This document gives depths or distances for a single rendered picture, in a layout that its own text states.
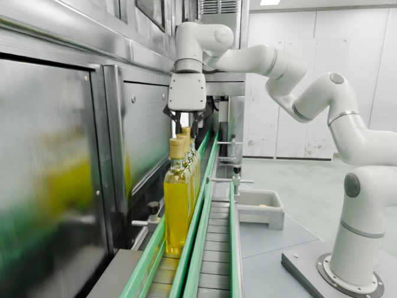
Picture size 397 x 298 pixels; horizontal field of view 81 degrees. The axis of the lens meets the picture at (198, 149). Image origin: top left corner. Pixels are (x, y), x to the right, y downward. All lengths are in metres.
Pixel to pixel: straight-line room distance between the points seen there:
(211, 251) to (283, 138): 4.05
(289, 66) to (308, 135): 3.95
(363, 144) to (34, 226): 0.70
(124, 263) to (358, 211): 0.56
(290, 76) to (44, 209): 0.69
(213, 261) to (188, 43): 0.54
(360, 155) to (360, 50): 4.78
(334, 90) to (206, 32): 0.39
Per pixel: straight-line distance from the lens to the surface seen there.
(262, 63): 0.73
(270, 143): 4.56
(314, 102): 0.78
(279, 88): 0.81
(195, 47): 0.66
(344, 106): 0.77
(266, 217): 0.96
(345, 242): 0.73
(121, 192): 0.58
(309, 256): 0.84
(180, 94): 0.63
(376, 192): 0.65
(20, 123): 0.39
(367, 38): 5.50
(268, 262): 0.83
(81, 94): 0.50
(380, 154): 0.73
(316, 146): 4.78
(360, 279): 0.78
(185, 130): 0.62
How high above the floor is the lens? 1.26
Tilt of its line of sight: 14 degrees down
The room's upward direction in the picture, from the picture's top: straight up
